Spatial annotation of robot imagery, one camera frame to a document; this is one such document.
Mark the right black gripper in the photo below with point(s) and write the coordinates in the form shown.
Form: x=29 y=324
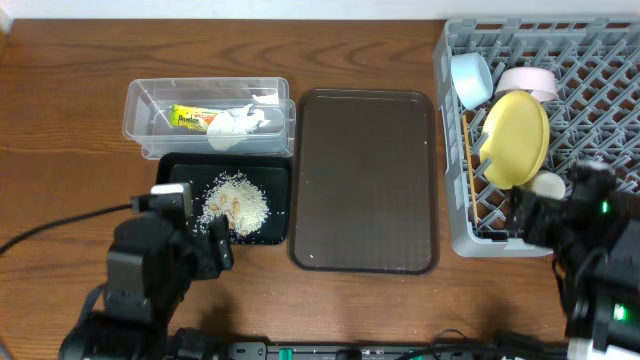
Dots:
x=549 y=213

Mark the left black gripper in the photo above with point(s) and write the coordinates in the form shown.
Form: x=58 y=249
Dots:
x=198 y=253

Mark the pale green cup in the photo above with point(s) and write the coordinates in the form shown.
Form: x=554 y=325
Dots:
x=546 y=184

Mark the rice food scraps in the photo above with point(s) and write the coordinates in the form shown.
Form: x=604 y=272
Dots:
x=235 y=197

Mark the yellow plate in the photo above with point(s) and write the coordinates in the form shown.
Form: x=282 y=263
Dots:
x=518 y=132

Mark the wooden chopstick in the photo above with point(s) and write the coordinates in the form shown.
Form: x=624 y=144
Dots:
x=470 y=170

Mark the white tissue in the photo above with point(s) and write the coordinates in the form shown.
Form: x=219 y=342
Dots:
x=232 y=126

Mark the yellow green snack wrapper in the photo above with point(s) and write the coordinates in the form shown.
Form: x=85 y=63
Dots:
x=191 y=117

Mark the pink bowl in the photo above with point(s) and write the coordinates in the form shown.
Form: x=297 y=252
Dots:
x=539 y=83

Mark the light blue bowl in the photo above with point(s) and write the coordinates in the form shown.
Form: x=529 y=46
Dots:
x=472 y=79

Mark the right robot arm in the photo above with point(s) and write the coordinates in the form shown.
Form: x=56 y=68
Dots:
x=594 y=237

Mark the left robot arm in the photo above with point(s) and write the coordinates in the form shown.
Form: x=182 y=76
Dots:
x=150 y=267

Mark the grey dishwasher rack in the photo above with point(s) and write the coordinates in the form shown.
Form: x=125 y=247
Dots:
x=596 y=65

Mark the black tray bin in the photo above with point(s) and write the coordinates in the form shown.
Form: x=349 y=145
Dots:
x=271 y=174

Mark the clear plastic bin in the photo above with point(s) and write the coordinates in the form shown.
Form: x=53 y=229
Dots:
x=149 y=101

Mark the brown plastic serving tray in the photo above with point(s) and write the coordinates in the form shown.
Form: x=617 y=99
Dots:
x=366 y=194

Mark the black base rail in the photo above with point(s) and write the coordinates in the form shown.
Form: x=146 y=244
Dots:
x=450 y=344

